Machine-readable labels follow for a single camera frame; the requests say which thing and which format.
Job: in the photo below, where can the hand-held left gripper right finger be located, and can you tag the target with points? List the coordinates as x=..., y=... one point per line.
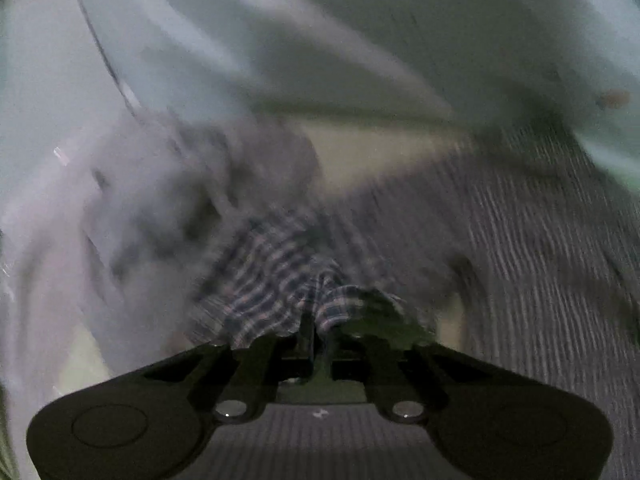
x=324, y=360

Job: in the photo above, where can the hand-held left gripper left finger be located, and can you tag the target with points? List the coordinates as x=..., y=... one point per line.
x=306, y=350

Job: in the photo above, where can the blue plaid shirt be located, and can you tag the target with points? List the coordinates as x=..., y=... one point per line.
x=280, y=280

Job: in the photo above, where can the grey garment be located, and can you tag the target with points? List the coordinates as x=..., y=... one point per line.
x=200, y=185

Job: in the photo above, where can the green grid bed sheet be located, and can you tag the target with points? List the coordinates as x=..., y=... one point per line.
x=370, y=155

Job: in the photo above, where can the pale green printed quilt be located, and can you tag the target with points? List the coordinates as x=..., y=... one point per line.
x=350, y=35

